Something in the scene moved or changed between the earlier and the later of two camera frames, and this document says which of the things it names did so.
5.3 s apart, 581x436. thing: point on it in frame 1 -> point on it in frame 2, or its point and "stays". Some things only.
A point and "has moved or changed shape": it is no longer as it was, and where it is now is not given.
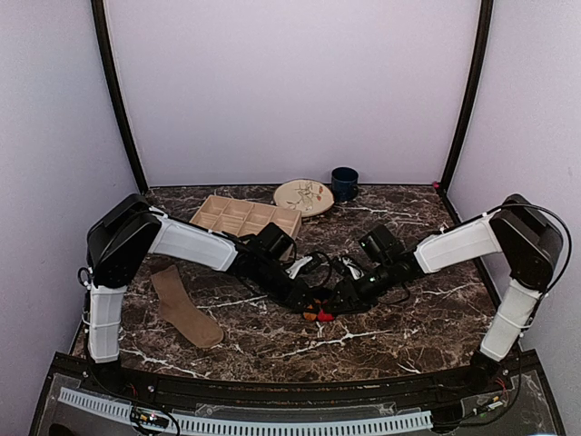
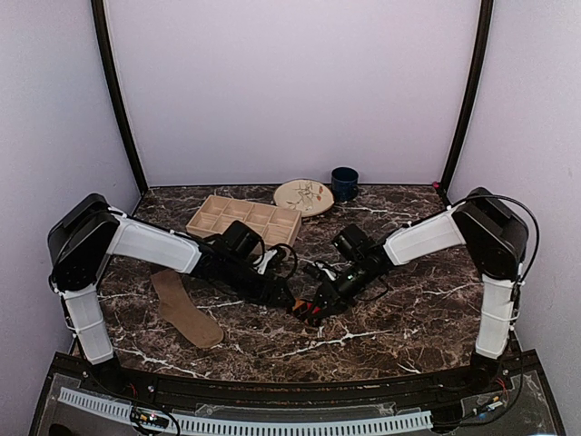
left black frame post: [100, 16] stays
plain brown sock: [178, 312] stays
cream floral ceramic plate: [307, 195] stays
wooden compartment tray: [243, 219] stays
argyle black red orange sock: [316, 313] has moved or changed shape
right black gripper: [349, 291] -> [336, 302]
